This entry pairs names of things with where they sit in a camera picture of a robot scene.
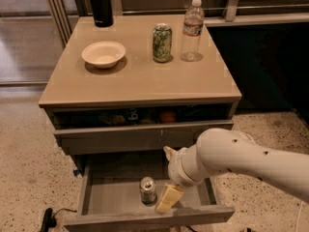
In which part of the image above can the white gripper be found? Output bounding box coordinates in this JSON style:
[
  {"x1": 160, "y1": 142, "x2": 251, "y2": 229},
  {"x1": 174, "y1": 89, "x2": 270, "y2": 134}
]
[{"x1": 155, "y1": 146, "x2": 207, "y2": 215}]

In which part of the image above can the silver 7up can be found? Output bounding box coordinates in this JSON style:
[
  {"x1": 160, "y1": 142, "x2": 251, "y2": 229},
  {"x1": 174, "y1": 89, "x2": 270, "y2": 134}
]
[{"x1": 139, "y1": 177, "x2": 157, "y2": 204}]

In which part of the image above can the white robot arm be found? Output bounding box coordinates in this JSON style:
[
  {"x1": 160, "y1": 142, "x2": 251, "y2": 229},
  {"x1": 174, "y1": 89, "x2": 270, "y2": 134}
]
[{"x1": 155, "y1": 129, "x2": 309, "y2": 214}]

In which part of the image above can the orange fruit in drawer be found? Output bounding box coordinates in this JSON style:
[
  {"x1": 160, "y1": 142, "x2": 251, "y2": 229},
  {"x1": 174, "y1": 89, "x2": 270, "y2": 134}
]
[{"x1": 159, "y1": 110, "x2": 177, "y2": 123}]

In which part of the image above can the grey middle drawer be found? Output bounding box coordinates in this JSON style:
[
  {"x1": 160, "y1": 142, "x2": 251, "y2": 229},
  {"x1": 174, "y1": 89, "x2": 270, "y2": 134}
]
[{"x1": 65, "y1": 150, "x2": 235, "y2": 232}]

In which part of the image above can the grey drawer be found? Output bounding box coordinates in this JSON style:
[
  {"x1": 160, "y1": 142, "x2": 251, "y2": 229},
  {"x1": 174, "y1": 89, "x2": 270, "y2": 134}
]
[
  {"x1": 65, "y1": 150, "x2": 235, "y2": 232},
  {"x1": 54, "y1": 103, "x2": 234, "y2": 155}
]

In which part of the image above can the grey top drawer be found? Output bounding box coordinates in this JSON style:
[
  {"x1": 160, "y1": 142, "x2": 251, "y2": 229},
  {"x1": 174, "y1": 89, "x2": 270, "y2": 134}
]
[{"x1": 54, "y1": 103, "x2": 234, "y2": 155}]

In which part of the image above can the grey drawer cabinet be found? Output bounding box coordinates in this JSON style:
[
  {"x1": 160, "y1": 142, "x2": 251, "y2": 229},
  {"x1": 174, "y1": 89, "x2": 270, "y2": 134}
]
[{"x1": 38, "y1": 14, "x2": 242, "y2": 166}]

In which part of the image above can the green soda can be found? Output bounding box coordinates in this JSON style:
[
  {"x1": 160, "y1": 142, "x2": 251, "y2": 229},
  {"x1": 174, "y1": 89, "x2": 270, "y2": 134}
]
[{"x1": 153, "y1": 23, "x2": 172, "y2": 63}]

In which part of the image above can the black snack bag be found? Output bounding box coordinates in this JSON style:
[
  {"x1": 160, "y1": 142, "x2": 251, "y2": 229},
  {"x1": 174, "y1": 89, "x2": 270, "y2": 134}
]
[{"x1": 98, "y1": 108, "x2": 154, "y2": 126}]

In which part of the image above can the white paper bowl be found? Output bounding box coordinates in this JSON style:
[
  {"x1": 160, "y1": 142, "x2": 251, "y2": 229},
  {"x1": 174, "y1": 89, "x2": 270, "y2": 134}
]
[{"x1": 81, "y1": 42, "x2": 126, "y2": 69}]

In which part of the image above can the clear plastic water bottle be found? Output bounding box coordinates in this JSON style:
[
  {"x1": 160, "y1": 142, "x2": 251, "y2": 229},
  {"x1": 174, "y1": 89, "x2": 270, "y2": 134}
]
[{"x1": 181, "y1": 0, "x2": 205, "y2": 62}]

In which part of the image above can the black insulated flask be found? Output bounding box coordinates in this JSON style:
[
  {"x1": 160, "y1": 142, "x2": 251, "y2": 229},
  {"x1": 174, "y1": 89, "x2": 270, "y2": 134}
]
[{"x1": 90, "y1": 0, "x2": 113, "y2": 27}]

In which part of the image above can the black power cable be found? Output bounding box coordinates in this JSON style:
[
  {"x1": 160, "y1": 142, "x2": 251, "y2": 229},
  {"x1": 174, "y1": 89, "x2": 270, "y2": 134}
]
[{"x1": 39, "y1": 207, "x2": 78, "y2": 232}]

